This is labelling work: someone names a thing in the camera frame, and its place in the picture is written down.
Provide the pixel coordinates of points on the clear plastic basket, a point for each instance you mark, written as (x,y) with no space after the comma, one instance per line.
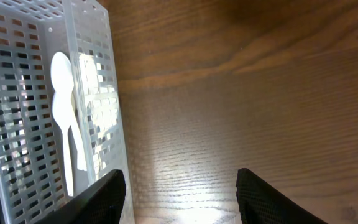
(32,177)

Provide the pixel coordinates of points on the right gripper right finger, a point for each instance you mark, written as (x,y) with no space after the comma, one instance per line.
(261,203)

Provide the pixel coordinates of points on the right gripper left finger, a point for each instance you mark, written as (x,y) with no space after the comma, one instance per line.
(101,203)

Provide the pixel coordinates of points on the white plastic spoon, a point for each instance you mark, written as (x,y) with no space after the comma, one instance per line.
(62,82)
(59,111)

